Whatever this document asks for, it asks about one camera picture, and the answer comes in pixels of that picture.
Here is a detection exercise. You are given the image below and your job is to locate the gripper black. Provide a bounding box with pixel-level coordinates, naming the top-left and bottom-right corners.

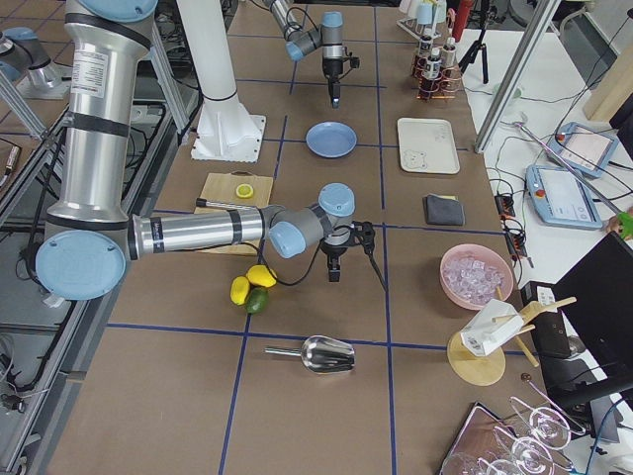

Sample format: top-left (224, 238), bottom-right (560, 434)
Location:
top-left (321, 57), bottom-right (345, 107)
top-left (319, 236), bottom-right (352, 282)

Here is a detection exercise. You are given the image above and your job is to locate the blue plate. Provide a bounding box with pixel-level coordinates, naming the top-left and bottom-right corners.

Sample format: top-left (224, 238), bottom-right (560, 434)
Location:
top-left (306, 121), bottom-right (357, 158)

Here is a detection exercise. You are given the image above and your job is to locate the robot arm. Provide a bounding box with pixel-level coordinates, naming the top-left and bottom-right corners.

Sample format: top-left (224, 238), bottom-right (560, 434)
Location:
top-left (36, 1), bottom-right (358, 301)
top-left (263, 1), bottom-right (359, 109)

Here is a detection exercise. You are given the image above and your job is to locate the yellow lemon large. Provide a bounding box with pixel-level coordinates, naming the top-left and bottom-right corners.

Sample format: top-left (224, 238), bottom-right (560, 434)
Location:
top-left (245, 264), bottom-right (277, 288)

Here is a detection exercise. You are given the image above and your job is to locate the green lime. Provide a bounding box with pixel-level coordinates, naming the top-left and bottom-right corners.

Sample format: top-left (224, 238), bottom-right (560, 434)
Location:
top-left (245, 287), bottom-right (269, 315)

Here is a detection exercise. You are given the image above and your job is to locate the steel ice scoop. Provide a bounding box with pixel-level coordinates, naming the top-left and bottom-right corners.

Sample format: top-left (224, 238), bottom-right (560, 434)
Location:
top-left (264, 335), bottom-right (355, 374)

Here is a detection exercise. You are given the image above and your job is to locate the yellow lemon small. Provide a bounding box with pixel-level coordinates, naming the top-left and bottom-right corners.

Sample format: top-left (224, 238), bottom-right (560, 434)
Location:
top-left (229, 276), bottom-right (250, 306)

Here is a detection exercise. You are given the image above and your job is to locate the cream bear tray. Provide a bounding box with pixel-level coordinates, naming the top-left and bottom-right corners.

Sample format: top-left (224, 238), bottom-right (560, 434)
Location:
top-left (397, 118), bottom-right (460, 175)

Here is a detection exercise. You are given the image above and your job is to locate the dark tea bottle right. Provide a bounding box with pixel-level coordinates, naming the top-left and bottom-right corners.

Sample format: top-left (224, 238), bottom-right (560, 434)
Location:
top-left (423, 47), bottom-right (441, 81)

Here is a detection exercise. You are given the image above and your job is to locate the dark tea bottle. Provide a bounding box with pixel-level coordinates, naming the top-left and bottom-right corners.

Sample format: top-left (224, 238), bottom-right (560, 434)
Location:
top-left (418, 28), bottom-right (434, 68)
top-left (423, 47), bottom-right (441, 81)
top-left (441, 37), bottom-right (456, 68)

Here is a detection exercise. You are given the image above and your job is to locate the dark tea bottle left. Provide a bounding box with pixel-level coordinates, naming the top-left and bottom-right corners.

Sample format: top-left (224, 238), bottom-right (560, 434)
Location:
top-left (418, 28), bottom-right (434, 68)

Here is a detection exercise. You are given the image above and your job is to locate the lemon half slice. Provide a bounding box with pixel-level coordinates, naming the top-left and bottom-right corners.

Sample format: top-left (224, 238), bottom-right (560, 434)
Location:
top-left (234, 183), bottom-right (254, 199)

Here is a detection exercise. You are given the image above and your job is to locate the dark tea bottle rear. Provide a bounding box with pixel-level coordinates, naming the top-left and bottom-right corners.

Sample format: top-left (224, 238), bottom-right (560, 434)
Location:
top-left (441, 37), bottom-right (456, 68)

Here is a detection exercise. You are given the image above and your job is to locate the grey folded cloth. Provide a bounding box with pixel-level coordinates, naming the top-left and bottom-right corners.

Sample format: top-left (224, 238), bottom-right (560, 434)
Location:
top-left (423, 194), bottom-right (465, 226)

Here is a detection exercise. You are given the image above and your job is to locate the pink bowl of ice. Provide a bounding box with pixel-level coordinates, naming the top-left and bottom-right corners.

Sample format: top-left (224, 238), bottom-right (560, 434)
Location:
top-left (439, 243), bottom-right (514, 310)

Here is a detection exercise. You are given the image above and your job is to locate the white paper carton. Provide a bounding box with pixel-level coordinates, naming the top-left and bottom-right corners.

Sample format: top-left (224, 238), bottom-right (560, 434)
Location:
top-left (460, 299), bottom-right (523, 356)

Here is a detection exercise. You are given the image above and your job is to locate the round wooden stand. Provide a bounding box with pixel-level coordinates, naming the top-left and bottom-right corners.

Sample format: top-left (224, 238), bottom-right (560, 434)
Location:
top-left (447, 297), bottom-right (577, 386)

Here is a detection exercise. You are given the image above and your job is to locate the teach pendant near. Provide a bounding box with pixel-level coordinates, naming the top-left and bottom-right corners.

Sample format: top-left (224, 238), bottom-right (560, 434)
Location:
top-left (525, 165), bottom-right (602, 230)

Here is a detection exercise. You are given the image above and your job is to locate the teach pendant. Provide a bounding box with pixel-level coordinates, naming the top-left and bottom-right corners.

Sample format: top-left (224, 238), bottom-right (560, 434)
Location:
top-left (548, 122), bottom-right (619, 178)
top-left (525, 165), bottom-right (602, 230)

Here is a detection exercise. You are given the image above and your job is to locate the teach pendant far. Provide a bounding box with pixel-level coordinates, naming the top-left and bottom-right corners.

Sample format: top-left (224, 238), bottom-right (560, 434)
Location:
top-left (548, 122), bottom-right (619, 178)

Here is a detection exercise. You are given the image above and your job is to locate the black monitor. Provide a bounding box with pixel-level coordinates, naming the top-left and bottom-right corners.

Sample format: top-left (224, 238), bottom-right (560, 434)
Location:
top-left (541, 233), bottom-right (632, 409)

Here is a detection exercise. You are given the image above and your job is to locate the wine glass lower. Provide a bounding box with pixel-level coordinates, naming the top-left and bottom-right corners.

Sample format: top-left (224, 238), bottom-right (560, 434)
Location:
top-left (493, 427), bottom-right (554, 475)

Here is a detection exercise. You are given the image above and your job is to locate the wine glass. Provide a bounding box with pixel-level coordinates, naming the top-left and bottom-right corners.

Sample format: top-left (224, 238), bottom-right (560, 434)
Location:
top-left (493, 427), bottom-right (554, 475)
top-left (509, 396), bottom-right (587, 450)

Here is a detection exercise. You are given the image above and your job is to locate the wine glass upper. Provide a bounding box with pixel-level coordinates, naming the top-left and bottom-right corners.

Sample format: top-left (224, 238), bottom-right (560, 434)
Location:
top-left (509, 396), bottom-right (587, 450)

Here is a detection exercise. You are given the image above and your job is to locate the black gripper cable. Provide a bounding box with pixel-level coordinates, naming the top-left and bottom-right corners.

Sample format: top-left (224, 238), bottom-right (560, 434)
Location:
top-left (274, 220), bottom-right (388, 293)

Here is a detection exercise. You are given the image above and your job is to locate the copper wire bottle rack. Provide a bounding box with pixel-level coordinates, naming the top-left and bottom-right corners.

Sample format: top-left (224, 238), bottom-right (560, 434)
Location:
top-left (411, 56), bottom-right (461, 101)

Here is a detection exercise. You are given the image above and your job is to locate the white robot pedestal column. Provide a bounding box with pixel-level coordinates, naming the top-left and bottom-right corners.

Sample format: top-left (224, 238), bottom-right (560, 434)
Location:
top-left (182, 1), bottom-right (266, 163)

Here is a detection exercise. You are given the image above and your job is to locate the steel knife handle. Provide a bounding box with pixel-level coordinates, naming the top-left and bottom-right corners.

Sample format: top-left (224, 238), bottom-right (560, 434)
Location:
top-left (196, 197), bottom-right (239, 210)

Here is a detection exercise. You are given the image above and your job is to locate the aluminium frame post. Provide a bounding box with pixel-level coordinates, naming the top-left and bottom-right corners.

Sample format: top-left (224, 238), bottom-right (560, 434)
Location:
top-left (474, 0), bottom-right (561, 153)

